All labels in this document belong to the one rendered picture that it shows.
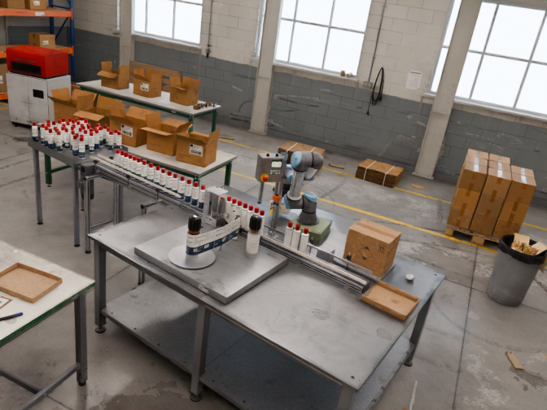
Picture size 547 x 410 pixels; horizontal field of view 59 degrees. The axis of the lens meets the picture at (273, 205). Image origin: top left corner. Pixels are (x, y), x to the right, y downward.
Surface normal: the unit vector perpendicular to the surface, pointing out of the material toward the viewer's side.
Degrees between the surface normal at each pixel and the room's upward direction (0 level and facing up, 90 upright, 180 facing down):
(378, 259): 90
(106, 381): 0
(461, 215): 87
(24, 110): 90
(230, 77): 90
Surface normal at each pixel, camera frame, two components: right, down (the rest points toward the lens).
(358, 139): -0.42, 0.32
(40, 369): 0.14, -0.90
